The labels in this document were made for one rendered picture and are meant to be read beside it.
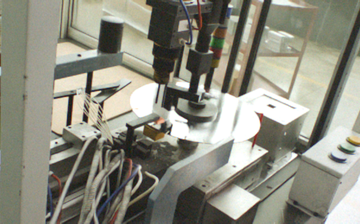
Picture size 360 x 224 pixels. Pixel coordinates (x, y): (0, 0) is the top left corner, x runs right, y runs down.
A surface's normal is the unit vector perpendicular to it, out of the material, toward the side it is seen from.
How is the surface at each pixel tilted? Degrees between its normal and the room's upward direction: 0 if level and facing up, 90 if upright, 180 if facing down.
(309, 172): 90
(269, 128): 90
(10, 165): 90
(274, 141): 90
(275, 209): 0
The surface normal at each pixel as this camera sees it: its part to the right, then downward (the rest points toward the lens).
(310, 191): -0.62, 0.25
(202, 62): 0.66, 0.44
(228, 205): 0.18, -0.88
